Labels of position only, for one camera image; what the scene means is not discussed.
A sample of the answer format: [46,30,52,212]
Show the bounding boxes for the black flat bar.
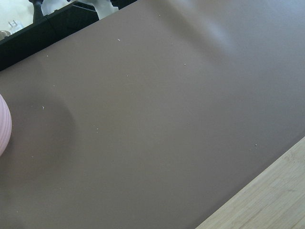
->
[0,0,133,70]

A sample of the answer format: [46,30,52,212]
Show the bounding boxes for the wooden cutting board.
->
[198,139,305,229]

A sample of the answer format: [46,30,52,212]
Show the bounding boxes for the pink bowl of ice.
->
[0,95,12,155]

